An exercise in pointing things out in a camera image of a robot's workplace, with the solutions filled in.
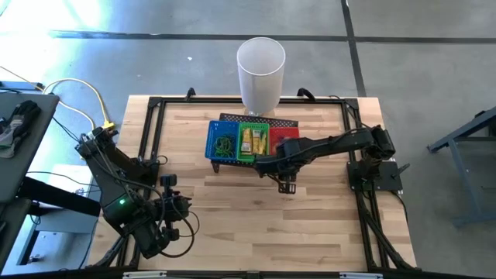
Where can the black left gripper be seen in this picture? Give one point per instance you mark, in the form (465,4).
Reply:
(172,211)

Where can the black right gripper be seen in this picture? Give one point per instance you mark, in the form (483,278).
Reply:
(284,157)

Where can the green plastic basket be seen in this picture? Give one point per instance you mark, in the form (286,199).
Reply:
(252,158)

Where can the red plastic basket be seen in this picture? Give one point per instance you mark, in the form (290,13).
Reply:
(283,133)

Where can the olive green rubber band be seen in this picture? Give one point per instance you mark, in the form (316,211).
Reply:
(228,150)

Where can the blue plastic basket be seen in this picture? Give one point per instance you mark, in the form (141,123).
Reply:
(211,128)

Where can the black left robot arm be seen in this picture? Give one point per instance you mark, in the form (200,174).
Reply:
(112,182)

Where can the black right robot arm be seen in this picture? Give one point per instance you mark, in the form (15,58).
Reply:
(348,143)

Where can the black perforated metal shelf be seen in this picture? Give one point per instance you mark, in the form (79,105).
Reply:
(279,118)

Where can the white label strip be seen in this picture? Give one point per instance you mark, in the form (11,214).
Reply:
(360,276)
(144,274)

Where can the white cylindrical cup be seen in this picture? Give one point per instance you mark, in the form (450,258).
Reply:
(259,89)

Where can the white equipment box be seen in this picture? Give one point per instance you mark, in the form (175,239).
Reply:
(62,182)

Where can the grey side table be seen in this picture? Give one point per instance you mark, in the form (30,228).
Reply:
(15,178)

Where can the black grey work glove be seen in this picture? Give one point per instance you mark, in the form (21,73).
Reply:
(19,120)

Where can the blue-grey metal table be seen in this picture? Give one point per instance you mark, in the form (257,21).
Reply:
(461,174)

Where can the blue metal bar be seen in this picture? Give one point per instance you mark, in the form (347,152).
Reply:
(23,85)

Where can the black frame clamp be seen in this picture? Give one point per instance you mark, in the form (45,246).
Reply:
(306,93)
(190,93)

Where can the black aluminium table frame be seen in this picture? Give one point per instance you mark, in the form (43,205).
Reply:
(217,100)

